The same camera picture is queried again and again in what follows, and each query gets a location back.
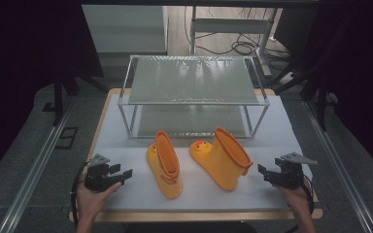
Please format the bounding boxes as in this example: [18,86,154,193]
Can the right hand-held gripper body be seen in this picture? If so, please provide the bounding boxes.
[272,151,319,190]

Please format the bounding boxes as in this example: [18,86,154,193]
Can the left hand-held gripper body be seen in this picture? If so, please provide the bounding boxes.
[84,153,122,193]

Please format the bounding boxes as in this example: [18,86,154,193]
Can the yellow duck rain boot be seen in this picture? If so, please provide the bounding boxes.
[146,130,185,200]
[188,126,254,192]

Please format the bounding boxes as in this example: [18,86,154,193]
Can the two-tier metal shoe rack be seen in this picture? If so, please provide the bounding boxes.
[117,54,271,140]

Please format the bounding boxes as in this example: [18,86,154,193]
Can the person's left hand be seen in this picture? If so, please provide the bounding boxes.
[76,181,123,225]

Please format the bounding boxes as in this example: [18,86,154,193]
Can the person's right hand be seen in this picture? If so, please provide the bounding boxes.
[273,177,315,218]

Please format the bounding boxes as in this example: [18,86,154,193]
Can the white table mat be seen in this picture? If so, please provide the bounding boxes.
[91,94,314,214]

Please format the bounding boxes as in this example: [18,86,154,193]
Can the wooden table board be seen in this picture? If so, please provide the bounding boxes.
[68,87,324,224]

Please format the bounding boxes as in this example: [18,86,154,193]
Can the black metal stand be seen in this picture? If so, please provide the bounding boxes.
[52,62,109,127]
[271,48,333,132]

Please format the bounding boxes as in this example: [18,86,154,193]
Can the grey cabinet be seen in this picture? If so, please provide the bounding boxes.
[81,4,170,54]

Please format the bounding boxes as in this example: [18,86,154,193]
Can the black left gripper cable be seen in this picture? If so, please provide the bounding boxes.
[70,160,89,228]

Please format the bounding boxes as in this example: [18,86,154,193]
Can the black rectangular floor frame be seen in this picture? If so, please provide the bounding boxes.
[54,126,79,150]

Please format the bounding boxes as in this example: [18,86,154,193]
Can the aluminium rail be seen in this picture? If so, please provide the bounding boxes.
[0,96,76,233]
[302,99,373,233]

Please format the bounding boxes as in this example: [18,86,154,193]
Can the black floor cables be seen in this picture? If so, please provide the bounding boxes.
[184,5,293,63]

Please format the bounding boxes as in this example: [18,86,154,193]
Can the white metal desk frame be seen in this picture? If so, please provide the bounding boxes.
[188,5,279,79]

